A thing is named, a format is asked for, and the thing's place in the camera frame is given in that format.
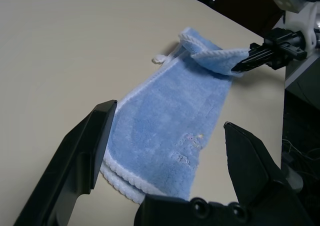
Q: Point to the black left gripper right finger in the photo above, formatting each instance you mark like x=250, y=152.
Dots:
x=252, y=171

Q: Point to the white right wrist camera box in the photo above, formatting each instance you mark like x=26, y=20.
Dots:
x=297, y=18

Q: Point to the light blue terry towel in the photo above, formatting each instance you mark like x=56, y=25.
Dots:
x=162, y=116

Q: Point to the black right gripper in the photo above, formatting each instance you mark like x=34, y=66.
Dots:
x=285, y=46

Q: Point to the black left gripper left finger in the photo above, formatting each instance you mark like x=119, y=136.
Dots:
x=75, y=156

